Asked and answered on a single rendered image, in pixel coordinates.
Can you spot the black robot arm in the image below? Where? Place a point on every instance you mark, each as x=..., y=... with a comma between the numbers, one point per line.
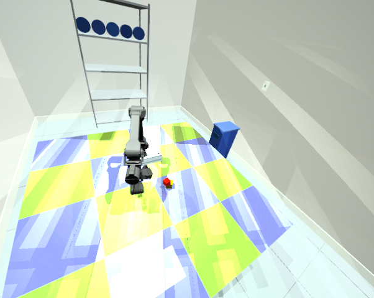
x=135, y=148

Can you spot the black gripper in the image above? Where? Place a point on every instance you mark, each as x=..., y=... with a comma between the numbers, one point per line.
x=137, y=189

